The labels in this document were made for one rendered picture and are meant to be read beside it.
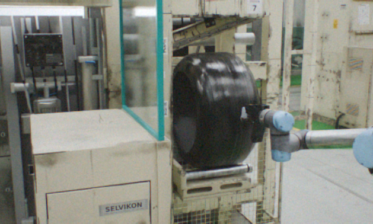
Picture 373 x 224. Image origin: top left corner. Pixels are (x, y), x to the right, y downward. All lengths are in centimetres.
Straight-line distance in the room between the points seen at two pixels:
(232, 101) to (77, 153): 89
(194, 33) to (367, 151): 134
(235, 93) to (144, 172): 77
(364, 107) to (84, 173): 557
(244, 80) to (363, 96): 465
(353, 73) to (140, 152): 556
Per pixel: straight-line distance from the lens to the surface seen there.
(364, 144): 148
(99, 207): 137
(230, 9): 244
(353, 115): 676
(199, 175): 214
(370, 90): 655
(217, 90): 197
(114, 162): 133
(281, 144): 171
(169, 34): 204
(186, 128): 247
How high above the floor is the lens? 163
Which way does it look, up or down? 12 degrees down
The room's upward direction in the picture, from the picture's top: straight up
